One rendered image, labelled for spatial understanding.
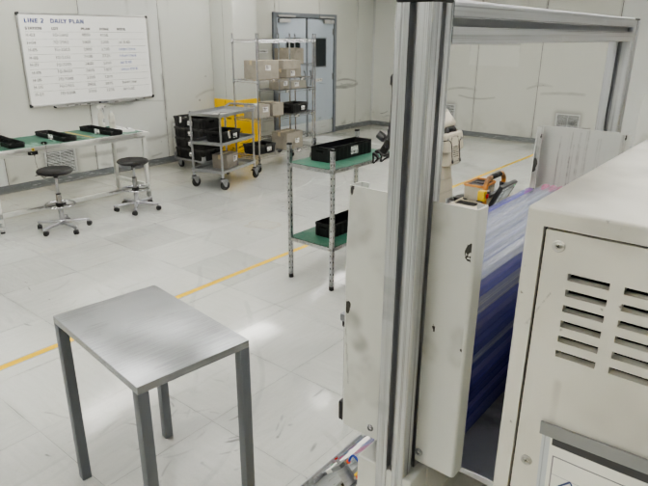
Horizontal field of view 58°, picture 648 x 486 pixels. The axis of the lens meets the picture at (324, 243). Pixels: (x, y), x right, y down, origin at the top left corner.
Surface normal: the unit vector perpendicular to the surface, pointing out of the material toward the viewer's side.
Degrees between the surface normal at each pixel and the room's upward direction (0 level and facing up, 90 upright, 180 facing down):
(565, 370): 90
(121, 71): 90
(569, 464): 89
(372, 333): 90
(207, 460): 0
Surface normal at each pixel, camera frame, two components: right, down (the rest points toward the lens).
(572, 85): -0.63, 0.25
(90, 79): 0.77, 0.22
